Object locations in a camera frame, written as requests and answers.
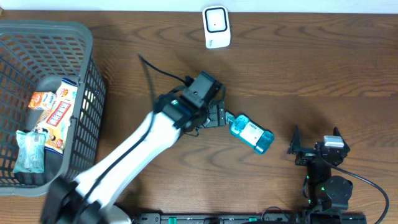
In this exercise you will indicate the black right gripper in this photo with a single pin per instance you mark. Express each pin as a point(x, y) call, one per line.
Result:
point(306, 155)

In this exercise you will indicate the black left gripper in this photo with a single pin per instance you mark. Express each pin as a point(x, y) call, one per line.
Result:
point(218, 119)

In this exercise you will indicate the blue mouthwash bottle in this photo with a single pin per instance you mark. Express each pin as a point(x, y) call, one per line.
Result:
point(249, 132)

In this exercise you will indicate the yellow snack bag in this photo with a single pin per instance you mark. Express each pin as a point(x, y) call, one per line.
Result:
point(54, 123)

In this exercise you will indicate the orange small carton box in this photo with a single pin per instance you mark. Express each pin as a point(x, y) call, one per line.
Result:
point(42, 100)

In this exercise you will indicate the teal wet wipes pack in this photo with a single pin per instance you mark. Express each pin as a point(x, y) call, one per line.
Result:
point(31, 154)

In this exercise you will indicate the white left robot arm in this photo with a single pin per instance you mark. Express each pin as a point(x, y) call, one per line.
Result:
point(90, 197)

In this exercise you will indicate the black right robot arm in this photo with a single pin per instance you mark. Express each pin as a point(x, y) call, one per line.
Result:
point(326, 192)

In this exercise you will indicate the white barcode scanner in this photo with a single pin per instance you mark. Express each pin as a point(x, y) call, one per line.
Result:
point(216, 27)

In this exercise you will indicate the grey plastic basket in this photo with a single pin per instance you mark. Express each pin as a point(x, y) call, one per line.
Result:
point(49, 84)

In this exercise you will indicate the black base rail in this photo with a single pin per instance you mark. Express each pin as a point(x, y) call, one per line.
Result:
point(268, 217)

